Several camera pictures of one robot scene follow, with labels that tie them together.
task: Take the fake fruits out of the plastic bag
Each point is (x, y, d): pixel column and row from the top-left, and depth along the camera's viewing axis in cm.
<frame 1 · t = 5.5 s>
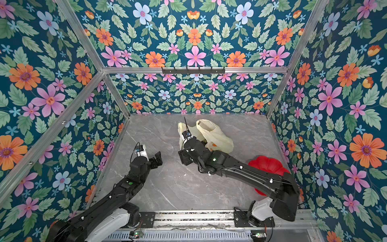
left hand: (154, 150, 82), fingers open
right hand: (184, 149, 73), fingers open
cream plastic bag: (215, 138, 80), point 23 cm above the table

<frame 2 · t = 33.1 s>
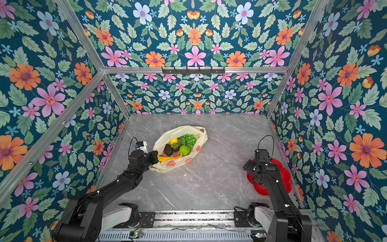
left hand: (158, 147, 87), fingers closed
right hand: (251, 171, 85), fingers open
cream plastic bag: (171, 163, 90), point 6 cm above the table
yellow fake lemon: (173, 140, 100), point 6 cm above the table
light green fake custard apple: (185, 150, 95), point 6 cm above the table
green fake grapes: (191, 139, 100), point 6 cm above the table
yellow fake banana: (162, 158, 94), point 4 cm above the table
dark fake avocado: (168, 149, 96), point 5 cm above the table

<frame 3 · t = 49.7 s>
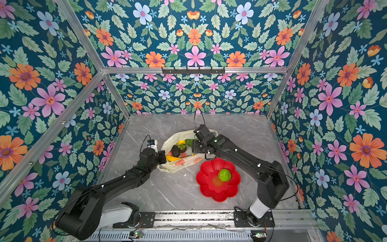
left hand: (166, 147, 87), fingers closed
right hand: (194, 145, 82), fingers open
yellow fake lemon: (181, 141, 99), point 6 cm above the table
light green fake custard apple: (224, 175, 84), point 7 cm above the table
yellow fake banana: (172, 159, 94), point 4 cm above the table
dark fake avocado: (176, 151, 95), point 5 cm above the table
red flower-shaped plate: (210, 185, 86), on the table
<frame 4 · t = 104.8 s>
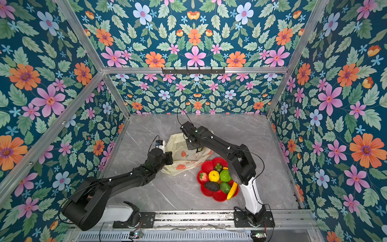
left hand: (174, 149, 88), fingers closed
right hand: (193, 143, 92), fingers open
yellow fake lemon: (213, 176, 84), point 6 cm above the table
yellow fake banana: (232, 190, 78), point 7 cm above the table
dark fake avocado: (212, 186, 82), point 5 cm above the table
red fake strawberry: (203, 176, 84), point 7 cm above the table
